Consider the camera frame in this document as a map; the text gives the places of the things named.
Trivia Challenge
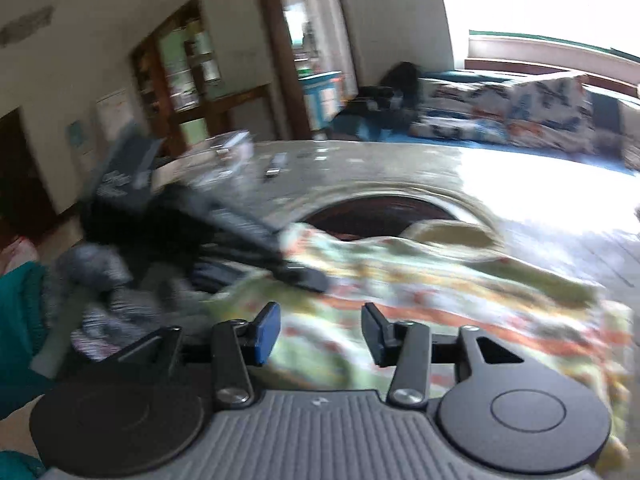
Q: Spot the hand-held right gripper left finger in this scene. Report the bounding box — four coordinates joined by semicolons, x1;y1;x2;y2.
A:
117;302;282;408

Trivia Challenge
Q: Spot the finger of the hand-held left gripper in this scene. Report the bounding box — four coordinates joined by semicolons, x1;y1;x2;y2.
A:
200;200;331;293

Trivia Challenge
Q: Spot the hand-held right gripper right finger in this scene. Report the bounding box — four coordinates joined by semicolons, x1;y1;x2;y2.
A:
362;302;526;408

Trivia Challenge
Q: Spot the floral print corduroy garment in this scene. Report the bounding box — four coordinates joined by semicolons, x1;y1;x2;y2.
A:
210;220;636;480

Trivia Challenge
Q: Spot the person's left forearm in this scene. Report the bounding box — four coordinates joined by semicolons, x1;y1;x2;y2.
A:
0;260;66;480

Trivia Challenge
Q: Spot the person's left hand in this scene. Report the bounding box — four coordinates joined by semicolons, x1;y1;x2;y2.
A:
42;245;211;361

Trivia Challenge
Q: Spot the black pen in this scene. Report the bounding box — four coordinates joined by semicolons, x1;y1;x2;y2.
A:
264;152;287;181

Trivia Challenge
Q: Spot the clear plastic food container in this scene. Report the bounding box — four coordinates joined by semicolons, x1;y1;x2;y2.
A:
155;130;256;187

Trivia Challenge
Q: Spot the white water dispenser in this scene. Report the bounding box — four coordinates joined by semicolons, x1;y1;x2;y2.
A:
66;120;97;177

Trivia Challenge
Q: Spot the round built-in cooktop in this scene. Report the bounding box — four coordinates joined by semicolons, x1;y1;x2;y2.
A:
300;195;458;242

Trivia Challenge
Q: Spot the dark wooden desk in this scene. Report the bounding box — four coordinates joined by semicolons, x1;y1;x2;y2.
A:
170;85;274;152

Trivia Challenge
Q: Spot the wooden shelf cabinet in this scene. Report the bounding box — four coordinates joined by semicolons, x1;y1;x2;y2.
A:
130;0;224;157

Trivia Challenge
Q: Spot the blue cabinet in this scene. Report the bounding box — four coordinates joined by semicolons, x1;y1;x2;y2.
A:
300;72;344;129

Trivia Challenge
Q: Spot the black clothing heap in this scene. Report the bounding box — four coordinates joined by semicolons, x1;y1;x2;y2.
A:
345;61;426;117

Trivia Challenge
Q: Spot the large butterfly print pillow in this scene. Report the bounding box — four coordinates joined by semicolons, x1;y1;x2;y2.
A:
505;74;596;149

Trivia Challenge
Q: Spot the blue sofa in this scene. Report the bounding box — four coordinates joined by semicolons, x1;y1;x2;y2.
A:
330;67;640;171

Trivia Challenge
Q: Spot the green framed window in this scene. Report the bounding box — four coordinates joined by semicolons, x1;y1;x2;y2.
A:
467;0;640;77

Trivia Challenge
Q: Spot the dark wooden door frame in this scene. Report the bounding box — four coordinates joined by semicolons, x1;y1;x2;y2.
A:
252;0;362;139

